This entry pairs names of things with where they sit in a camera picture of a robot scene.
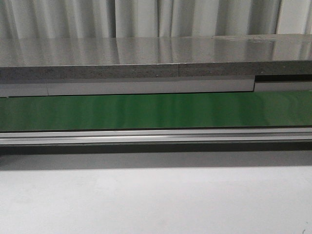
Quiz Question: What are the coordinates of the grey stone-look bench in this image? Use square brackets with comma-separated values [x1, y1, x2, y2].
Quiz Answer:
[0, 34, 312, 83]

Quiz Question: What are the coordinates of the green conveyor belt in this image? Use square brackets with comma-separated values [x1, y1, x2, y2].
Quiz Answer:
[0, 91, 312, 132]

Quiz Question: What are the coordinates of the white pleated curtain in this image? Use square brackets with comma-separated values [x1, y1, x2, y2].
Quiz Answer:
[0, 0, 312, 39]

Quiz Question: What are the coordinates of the aluminium front conveyor rail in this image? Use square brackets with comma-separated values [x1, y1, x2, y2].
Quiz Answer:
[0, 127, 312, 146]

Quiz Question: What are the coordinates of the grey rear conveyor rail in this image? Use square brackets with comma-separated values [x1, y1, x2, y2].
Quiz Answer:
[0, 74, 312, 97]

